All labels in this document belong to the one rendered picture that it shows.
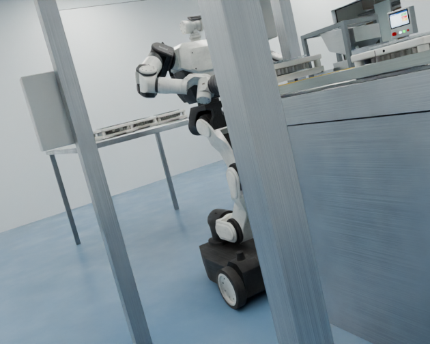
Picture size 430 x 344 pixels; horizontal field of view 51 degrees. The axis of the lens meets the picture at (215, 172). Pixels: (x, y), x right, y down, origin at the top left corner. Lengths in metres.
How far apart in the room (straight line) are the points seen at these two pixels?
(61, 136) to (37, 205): 4.83
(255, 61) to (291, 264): 0.28
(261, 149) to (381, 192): 0.93
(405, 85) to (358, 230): 0.56
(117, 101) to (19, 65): 1.36
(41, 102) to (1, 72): 4.85
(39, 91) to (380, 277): 1.31
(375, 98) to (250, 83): 0.79
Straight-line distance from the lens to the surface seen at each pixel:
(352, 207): 1.61
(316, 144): 1.65
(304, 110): 1.59
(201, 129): 2.39
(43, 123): 1.68
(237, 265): 2.19
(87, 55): 6.82
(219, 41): 0.62
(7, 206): 6.43
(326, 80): 1.48
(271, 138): 0.61
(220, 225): 2.50
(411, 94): 1.28
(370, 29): 5.81
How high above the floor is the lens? 0.98
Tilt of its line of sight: 9 degrees down
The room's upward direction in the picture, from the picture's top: 14 degrees counter-clockwise
